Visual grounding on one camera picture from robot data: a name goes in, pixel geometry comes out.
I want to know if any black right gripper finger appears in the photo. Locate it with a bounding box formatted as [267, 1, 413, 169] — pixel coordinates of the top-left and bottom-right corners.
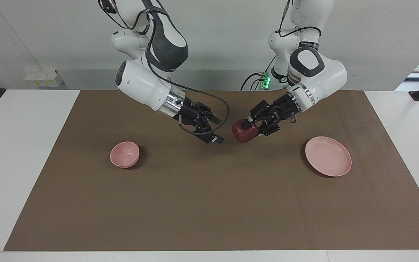
[198, 103, 222, 124]
[195, 122, 224, 143]

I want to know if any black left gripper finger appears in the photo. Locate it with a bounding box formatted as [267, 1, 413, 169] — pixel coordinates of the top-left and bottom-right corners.
[258, 115, 281, 136]
[242, 100, 276, 128]

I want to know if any dark red apple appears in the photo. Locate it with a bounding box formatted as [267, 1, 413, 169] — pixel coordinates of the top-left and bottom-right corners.
[232, 119, 260, 143]

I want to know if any pink plate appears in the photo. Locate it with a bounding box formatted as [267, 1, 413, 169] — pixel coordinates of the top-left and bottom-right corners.
[305, 136, 352, 178]

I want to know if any pink bowl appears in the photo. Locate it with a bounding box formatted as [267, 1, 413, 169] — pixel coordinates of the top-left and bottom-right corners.
[109, 141, 140, 168]

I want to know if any brown table mat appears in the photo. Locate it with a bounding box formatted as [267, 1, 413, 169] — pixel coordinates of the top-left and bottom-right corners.
[3, 90, 419, 251]

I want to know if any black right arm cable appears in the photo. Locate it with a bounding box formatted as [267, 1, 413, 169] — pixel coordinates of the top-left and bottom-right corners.
[100, 0, 230, 136]

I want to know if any black left arm base cable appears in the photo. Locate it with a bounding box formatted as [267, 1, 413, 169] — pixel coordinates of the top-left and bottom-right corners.
[240, 56, 276, 90]

